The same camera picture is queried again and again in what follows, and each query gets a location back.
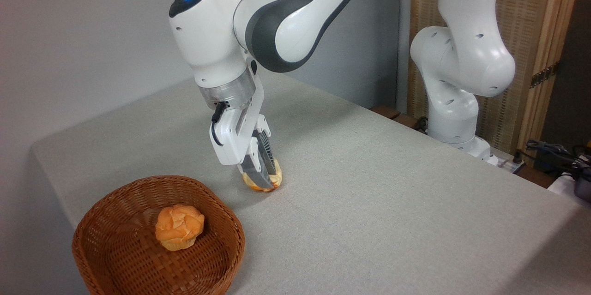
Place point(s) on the brass screen hinge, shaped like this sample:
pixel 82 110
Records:
pixel 544 75

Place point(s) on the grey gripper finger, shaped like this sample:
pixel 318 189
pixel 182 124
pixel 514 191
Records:
pixel 264 161

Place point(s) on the wooden rattan folding screen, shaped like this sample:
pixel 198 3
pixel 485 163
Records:
pixel 526 9

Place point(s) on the brown woven wicker basket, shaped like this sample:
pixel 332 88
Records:
pixel 120 249

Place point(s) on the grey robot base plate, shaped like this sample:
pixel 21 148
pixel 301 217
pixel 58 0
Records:
pixel 505 162

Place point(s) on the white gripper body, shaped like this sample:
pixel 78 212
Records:
pixel 233 138

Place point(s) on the long croissant bread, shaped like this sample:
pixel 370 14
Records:
pixel 251 185

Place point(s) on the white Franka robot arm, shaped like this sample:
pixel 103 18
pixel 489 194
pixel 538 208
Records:
pixel 212 32

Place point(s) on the grey tablecloth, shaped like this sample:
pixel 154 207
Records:
pixel 369 216

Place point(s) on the round orange bread bun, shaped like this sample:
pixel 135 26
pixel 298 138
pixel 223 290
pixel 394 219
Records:
pixel 179 226

